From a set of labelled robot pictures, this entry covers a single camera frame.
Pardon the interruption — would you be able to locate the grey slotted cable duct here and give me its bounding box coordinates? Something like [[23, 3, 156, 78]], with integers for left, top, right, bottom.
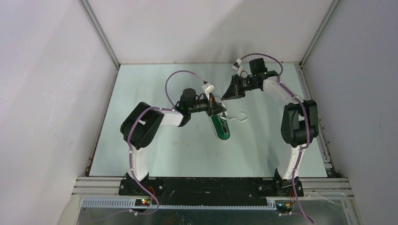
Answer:
[[81, 197, 276, 210]]

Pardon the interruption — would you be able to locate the right controller board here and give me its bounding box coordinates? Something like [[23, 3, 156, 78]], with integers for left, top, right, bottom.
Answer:
[[276, 203, 294, 214]]

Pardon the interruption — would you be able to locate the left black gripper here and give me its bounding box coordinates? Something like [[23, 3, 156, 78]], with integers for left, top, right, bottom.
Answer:
[[188, 92, 226, 117]]

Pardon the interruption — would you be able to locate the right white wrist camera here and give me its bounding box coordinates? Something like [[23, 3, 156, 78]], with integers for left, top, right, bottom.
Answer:
[[232, 59, 243, 75]]

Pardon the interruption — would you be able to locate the white shoelace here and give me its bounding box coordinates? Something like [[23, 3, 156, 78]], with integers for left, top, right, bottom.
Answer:
[[216, 97, 248, 122]]

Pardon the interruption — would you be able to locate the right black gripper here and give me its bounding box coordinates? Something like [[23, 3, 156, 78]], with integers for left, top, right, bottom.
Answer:
[[222, 74, 259, 101]]

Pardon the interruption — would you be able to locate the controller board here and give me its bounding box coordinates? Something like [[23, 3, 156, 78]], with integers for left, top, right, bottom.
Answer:
[[276, 203, 294, 214], [134, 198, 152, 207]]

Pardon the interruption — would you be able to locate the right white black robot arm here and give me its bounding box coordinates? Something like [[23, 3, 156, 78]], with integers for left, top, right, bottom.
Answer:
[[222, 58, 319, 196]]

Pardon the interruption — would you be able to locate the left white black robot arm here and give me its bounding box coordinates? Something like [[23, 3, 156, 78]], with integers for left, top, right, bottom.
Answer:
[[120, 88, 226, 195]]

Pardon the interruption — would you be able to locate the green canvas sneaker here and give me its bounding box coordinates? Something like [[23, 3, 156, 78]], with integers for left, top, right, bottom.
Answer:
[[210, 112, 230, 141]]

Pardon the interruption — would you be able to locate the left controller board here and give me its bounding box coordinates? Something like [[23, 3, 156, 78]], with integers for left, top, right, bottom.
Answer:
[[134, 198, 152, 207]]

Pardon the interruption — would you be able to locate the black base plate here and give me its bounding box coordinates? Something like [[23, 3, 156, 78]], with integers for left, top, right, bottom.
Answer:
[[118, 175, 304, 206]]

